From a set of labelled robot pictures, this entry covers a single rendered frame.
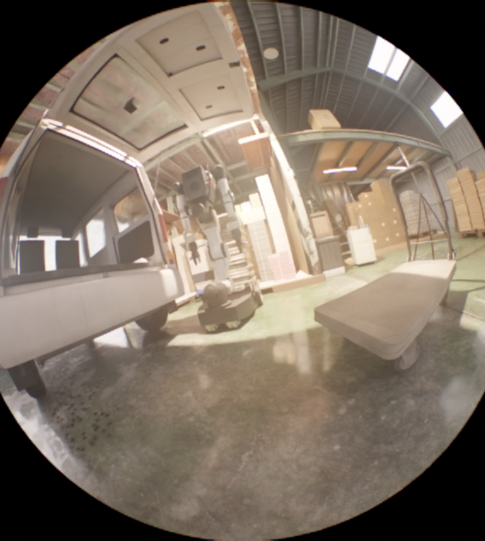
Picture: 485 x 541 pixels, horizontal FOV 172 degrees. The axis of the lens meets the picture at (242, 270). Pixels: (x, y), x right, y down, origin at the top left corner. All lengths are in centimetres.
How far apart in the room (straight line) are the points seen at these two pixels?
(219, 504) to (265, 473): 13
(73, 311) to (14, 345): 34
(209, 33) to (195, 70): 31
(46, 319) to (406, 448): 108
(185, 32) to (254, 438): 174
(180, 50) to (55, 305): 146
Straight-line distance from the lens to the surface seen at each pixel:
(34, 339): 79
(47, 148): 199
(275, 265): 211
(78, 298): 81
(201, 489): 47
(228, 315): 112
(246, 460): 47
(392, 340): 41
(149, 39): 137
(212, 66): 135
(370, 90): 921
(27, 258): 286
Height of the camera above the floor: 43
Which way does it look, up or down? 2 degrees down
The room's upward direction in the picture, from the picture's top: 14 degrees counter-clockwise
